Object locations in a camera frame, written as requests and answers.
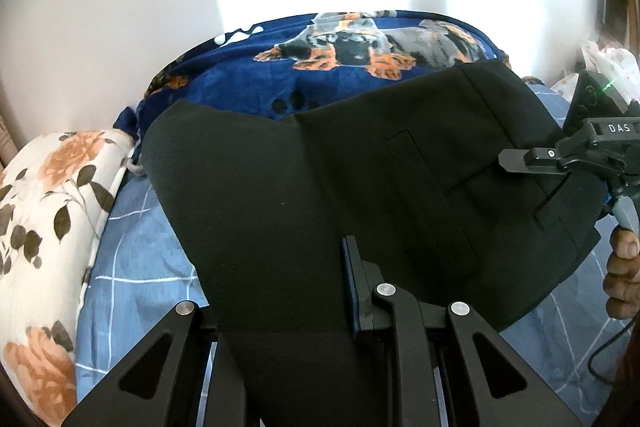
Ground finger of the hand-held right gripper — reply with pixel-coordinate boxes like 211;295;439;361
497;127;598;174

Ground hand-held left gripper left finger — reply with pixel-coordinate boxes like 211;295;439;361
60;300;266;427

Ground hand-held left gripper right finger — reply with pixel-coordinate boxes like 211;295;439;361
340;236;583;427

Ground black pants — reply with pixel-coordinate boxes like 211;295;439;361
135;57;603;427

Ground person's right hand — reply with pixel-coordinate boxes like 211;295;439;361
602;227;640;321

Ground pale floral cloth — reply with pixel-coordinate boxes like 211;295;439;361
550;38;640;104

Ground blue grid-pattern bedsheet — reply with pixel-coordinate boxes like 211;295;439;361
75;76;636;427

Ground white floral pillow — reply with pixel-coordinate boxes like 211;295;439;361
0;129;140;427

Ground blue dog-print blanket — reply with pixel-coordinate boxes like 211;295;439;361
112;9;512;144

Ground black cable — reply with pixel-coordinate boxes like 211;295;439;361
587;317;640;384

